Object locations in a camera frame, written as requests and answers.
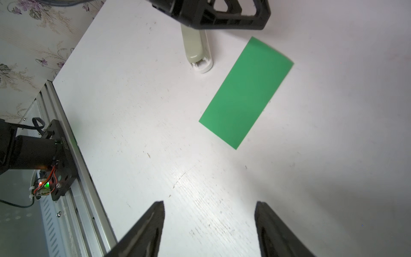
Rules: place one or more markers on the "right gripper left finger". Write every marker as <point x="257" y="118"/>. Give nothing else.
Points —
<point x="144" y="238"/>

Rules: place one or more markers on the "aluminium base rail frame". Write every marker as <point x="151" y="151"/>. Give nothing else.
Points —
<point x="74" y="222"/>

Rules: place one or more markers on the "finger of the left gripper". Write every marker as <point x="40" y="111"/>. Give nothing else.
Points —
<point x="201" y="15"/>

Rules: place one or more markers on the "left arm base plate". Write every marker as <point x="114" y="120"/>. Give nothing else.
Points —
<point x="55" y="161"/>

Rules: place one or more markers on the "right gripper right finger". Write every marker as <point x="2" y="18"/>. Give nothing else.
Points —
<point x="275" y="237"/>

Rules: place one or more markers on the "pale green stapler case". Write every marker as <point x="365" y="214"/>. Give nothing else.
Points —
<point x="197" y="49"/>

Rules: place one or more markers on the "green square paper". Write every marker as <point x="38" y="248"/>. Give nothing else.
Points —
<point x="254" y="79"/>

